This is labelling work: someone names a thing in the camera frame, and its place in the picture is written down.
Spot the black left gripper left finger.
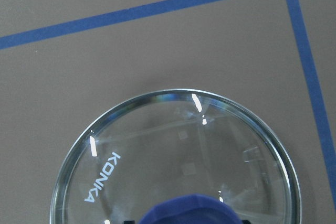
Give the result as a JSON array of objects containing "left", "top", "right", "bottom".
[{"left": 123, "top": 220, "right": 135, "bottom": 224}]

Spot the glass pot lid blue knob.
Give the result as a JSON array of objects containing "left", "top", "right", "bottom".
[{"left": 49, "top": 89, "right": 302, "bottom": 223}]

